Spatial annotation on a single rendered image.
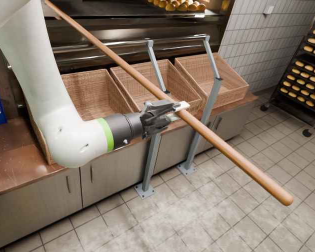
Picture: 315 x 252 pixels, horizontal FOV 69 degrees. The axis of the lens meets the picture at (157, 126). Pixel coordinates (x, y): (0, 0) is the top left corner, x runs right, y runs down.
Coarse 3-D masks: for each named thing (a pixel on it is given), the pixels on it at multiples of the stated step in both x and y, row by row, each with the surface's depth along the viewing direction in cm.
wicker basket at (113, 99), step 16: (64, 80) 150; (80, 80) 156; (112, 80) 159; (80, 96) 161; (96, 96) 167; (112, 96) 165; (80, 112) 163; (96, 112) 166; (112, 112) 169; (128, 112) 151; (48, 160) 123
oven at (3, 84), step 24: (192, 0) 235; (216, 0) 213; (120, 24) 155; (144, 24) 166; (168, 24) 179; (192, 24) 194; (192, 48) 210; (216, 48) 232; (0, 72) 129; (0, 96) 137
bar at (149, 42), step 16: (64, 48) 105; (80, 48) 109; (96, 48) 114; (208, 48) 158; (160, 80) 133; (208, 112) 174; (192, 144) 198; (192, 160) 210; (144, 176) 180; (144, 192) 188
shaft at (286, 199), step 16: (48, 0) 146; (64, 16) 128; (80, 32) 117; (128, 64) 93; (144, 80) 85; (160, 96) 79; (176, 112) 74; (208, 128) 68; (224, 144) 63; (240, 160) 60; (256, 176) 57; (272, 192) 54
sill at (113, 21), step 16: (48, 16) 132; (80, 16) 141; (96, 16) 147; (112, 16) 152; (128, 16) 159; (144, 16) 165; (160, 16) 173; (176, 16) 181; (192, 16) 190; (208, 16) 199; (224, 16) 211
